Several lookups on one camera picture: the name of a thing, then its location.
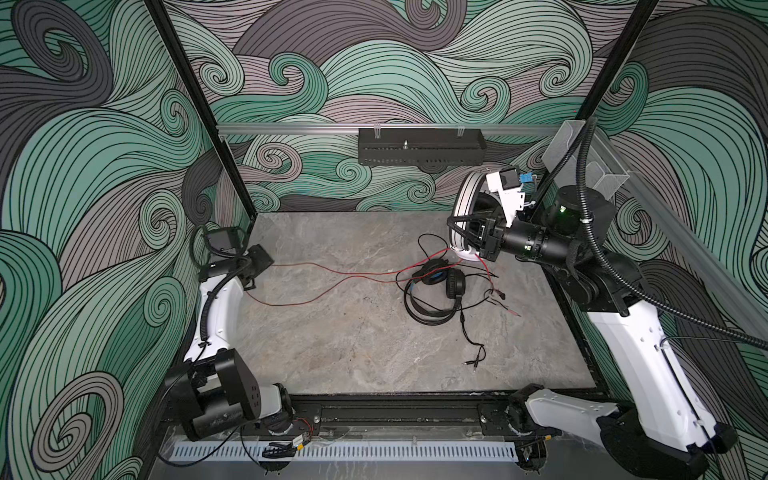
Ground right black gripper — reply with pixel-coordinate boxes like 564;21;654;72
458;203;593;271

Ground white headphones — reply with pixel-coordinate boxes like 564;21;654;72
448;169;507;261

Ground red headphone cable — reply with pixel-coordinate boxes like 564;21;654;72
244;245;523;319

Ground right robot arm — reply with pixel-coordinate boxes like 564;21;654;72
447;120;739;479

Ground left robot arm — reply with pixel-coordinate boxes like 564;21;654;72
164;225;294;441

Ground black blue headphones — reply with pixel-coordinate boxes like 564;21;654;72
403;259;466;327

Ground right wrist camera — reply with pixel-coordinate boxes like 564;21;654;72
485;168;534;227

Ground black headphone cable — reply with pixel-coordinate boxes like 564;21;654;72
395;232;508;368

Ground clear plastic wall bin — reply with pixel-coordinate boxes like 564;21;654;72
542;120;629;200

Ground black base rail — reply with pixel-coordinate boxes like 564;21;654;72
161;392;637;436

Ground white slotted cable duct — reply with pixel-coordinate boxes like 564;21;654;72
168;440;518;463

